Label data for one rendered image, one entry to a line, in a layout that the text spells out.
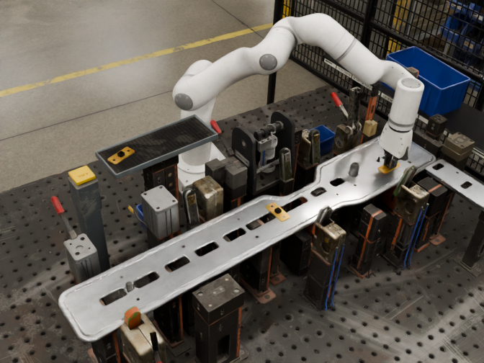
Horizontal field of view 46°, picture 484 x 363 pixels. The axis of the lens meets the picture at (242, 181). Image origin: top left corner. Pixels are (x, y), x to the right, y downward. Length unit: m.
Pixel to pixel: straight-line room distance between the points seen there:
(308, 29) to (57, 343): 1.24
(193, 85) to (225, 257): 0.66
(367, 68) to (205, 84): 0.57
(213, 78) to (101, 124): 2.05
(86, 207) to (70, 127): 2.25
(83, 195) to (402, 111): 1.02
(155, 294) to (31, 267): 0.67
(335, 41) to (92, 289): 1.02
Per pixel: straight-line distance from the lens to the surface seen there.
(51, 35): 5.21
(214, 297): 1.57
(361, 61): 1.84
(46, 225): 2.29
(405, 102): 1.89
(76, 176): 1.75
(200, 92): 2.05
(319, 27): 1.82
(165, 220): 1.72
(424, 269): 2.20
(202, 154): 2.31
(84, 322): 1.59
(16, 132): 4.06
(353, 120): 2.11
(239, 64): 1.96
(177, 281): 1.64
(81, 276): 1.70
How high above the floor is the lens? 2.26
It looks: 41 degrees down
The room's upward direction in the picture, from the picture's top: 3 degrees clockwise
